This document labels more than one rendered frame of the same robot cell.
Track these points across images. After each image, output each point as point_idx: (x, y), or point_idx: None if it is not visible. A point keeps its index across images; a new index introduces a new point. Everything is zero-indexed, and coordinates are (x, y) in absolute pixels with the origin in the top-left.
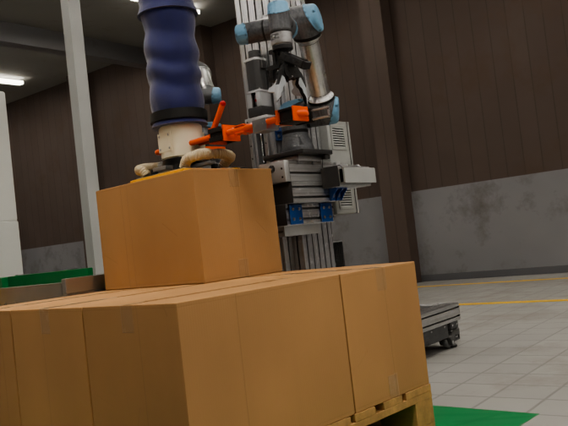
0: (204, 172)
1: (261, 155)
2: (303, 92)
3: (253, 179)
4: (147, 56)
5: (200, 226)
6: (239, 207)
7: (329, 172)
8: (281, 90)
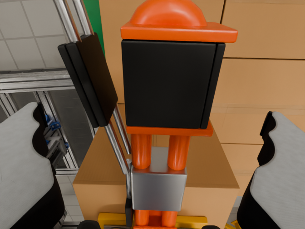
0: (214, 183)
1: None
2: (35, 125)
3: (117, 171)
4: None
5: (214, 134)
6: (154, 145)
7: None
8: (287, 131)
